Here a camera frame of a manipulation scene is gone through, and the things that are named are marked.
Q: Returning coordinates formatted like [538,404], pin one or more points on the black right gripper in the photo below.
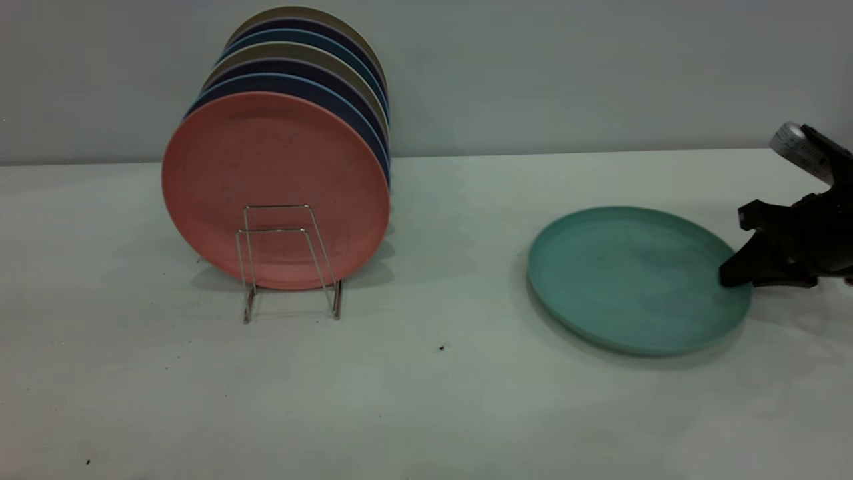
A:
[823,233]

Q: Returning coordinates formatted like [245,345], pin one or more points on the green plate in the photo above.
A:
[633,280]

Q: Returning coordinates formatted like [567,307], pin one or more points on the navy blue plate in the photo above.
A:
[293,81]

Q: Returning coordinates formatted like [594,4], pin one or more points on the dark purple plate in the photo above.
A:
[293,66]
[300,23]

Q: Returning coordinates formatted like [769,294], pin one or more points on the pink plate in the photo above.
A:
[266,160]

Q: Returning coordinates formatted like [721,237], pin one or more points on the teal blue plate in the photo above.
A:
[300,35]

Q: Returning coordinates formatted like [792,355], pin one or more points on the beige plate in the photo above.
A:
[300,11]
[293,49]

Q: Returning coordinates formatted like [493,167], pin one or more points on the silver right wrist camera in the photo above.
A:
[800,150]

